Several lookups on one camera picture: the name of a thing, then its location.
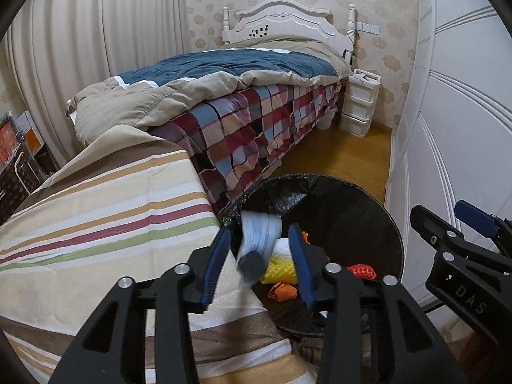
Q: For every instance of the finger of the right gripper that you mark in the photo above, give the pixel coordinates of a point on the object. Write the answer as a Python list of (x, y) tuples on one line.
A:
[(499, 231), (452, 247)]

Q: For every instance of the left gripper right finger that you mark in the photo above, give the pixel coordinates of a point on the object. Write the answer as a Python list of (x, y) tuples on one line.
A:
[(405, 345)]

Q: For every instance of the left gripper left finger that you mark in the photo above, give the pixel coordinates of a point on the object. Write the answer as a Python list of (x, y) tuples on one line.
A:
[(110, 346)]

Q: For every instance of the orange-red foam fruit net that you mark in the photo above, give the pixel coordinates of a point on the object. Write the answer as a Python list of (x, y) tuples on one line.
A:
[(363, 271)]

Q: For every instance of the yellow foam fruit net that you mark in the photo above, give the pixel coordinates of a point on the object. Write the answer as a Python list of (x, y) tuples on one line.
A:
[(280, 270)]

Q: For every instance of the grey white black pouch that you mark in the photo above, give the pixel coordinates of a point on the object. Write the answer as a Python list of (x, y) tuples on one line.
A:
[(260, 231)]

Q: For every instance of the orange snack wrapper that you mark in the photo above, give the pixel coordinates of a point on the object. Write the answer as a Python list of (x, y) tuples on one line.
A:
[(305, 237)]

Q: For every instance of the black trash bin bag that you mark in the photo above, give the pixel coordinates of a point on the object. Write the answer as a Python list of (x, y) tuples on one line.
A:
[(340, 217)]

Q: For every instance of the white wardrobe door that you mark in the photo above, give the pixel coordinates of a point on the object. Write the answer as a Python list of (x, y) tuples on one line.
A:
[(454, 138)]

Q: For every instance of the striped bed sheet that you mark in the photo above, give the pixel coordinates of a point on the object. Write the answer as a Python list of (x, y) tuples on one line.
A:
[(130, 204)]

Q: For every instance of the white plastic drawer unit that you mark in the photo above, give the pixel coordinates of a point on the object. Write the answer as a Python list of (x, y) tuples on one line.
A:
[(359, 104)]

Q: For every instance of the dark patterned storage box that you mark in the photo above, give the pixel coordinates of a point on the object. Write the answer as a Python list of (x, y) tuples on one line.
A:
[(21, 174)]

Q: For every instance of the cardboard box orange print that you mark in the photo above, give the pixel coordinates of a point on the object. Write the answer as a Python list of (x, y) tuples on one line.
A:
[(8, 143)]

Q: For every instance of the plaid bed cover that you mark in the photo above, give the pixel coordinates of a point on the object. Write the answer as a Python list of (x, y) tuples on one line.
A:
[(234, 139)]

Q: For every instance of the white orange small box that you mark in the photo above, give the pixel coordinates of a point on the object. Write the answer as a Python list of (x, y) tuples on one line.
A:
[(34, 140)]

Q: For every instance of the blue beige duvet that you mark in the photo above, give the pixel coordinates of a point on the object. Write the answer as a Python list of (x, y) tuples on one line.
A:
[(153, 95)]

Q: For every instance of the white wooden headboard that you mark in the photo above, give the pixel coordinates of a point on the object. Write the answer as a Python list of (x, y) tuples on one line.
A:
[(274, 17)]

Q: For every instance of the cream curtain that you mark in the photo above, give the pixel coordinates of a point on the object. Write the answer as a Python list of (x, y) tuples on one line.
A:
[(55, 48)]

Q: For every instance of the white wall sockets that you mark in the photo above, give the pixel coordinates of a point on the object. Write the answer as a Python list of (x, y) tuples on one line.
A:
[(368, 28)]

